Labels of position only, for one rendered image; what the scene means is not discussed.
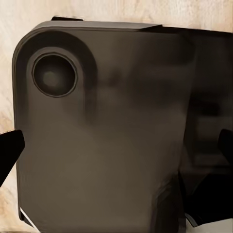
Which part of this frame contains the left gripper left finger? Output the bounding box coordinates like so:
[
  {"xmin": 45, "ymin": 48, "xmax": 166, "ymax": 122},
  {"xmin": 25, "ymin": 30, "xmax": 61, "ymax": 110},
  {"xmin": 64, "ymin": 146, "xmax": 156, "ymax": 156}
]
[{"xmin": 0, "ymin": 129, "xmax": 25, "ymax": 187}]

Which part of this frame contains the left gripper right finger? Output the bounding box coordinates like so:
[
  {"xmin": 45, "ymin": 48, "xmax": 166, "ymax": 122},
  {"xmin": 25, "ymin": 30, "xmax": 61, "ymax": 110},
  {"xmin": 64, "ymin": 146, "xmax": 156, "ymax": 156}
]
[{"xmin": 217, "ymin": 129, "xmax": 233, "ymax": 168}]

